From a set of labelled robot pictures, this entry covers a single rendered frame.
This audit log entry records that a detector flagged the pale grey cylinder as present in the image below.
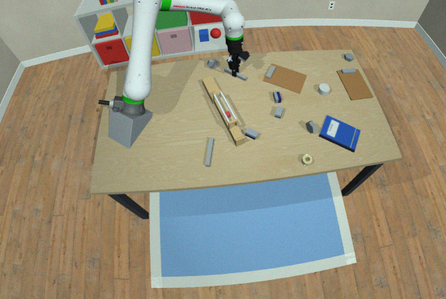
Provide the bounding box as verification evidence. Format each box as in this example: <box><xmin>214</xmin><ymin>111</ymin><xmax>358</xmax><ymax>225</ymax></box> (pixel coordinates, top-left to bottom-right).
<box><xmin>318</xmin><ymin>84</ymin><xmax>330</xmax><ymax>95</ymax></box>

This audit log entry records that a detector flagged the blue notebook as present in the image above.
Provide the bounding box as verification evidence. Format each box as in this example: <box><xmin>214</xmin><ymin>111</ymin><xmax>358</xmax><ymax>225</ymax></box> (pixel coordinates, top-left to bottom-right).
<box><xmin>319</xmin><ymin>115</ymin><xmax>360</xmax><ymax>152</ymax></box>

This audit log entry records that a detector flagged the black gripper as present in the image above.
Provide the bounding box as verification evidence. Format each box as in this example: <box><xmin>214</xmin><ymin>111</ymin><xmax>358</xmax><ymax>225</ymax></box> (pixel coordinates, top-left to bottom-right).
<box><xmin>226</xmin><ymin>46</ymin><xmax>243</xmax><ymax>77</ymax></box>

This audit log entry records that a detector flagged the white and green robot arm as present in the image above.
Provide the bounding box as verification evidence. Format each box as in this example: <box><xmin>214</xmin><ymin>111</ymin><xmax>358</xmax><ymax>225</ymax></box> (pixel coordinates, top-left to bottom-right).
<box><xmin>98</xmin><ymin>0</ymin><xmax>245</xmax><ymax>116</ymax></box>

